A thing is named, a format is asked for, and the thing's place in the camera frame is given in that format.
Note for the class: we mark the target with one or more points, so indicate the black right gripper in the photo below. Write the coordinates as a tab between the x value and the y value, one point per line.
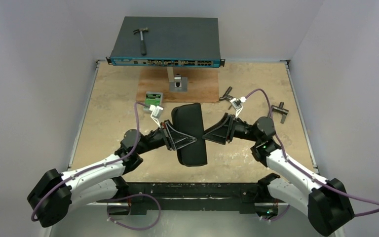
231	128

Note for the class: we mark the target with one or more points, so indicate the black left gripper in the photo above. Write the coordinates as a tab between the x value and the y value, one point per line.
175	139

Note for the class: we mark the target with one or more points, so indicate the black zipper tool case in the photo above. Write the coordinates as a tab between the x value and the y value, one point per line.
188	120

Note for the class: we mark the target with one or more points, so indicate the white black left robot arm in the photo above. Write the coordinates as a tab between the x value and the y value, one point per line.
58	193

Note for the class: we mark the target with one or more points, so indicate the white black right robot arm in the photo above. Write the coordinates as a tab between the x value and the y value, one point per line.
316	197

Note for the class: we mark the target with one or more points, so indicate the green grey device box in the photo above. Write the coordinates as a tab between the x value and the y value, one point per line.
152	98

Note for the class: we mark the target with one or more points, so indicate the brown wooden board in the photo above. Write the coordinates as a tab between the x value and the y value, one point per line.
203	85

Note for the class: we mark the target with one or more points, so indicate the small grey hammer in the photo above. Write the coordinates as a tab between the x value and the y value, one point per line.
141	31

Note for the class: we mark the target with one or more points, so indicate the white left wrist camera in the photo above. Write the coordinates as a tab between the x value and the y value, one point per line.
156	112

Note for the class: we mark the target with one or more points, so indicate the small metal door handle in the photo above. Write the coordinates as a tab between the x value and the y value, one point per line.
226	96

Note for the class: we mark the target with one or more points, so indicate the metal bracket stand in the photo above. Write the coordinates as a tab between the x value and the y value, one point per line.
177	83

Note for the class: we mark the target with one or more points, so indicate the aluminium table frame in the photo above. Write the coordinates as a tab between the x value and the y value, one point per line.
110	114

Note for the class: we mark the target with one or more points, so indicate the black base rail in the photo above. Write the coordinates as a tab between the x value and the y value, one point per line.
138	198

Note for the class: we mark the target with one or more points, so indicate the grey network switch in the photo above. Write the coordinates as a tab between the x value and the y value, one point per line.
171	42

